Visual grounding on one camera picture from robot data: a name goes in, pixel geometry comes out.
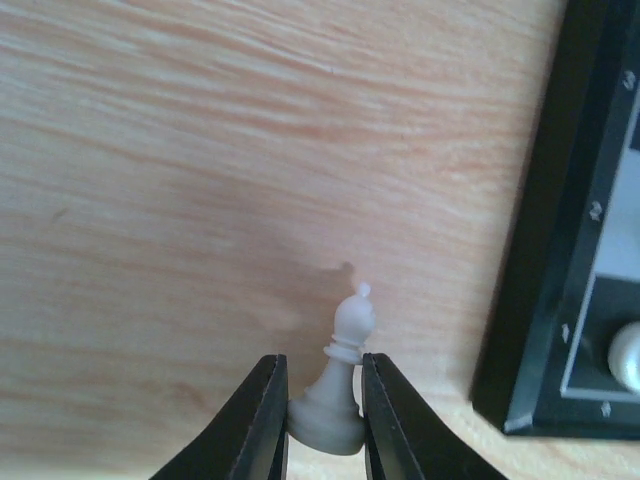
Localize white rook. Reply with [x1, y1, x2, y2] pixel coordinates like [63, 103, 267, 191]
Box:
[607, 322, 640, 394]

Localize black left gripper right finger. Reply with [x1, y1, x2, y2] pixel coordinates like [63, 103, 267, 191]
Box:
[362, 353, 504, 480]

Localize white bishop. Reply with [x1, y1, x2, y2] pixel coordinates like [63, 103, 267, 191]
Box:
[287, 283, 376, 456]

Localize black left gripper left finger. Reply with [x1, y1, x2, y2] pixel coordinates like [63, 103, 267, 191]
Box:
[152, 354, 289, 480]

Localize black and silver chessboard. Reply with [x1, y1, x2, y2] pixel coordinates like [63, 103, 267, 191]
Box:
[470, 1, 639, 441]

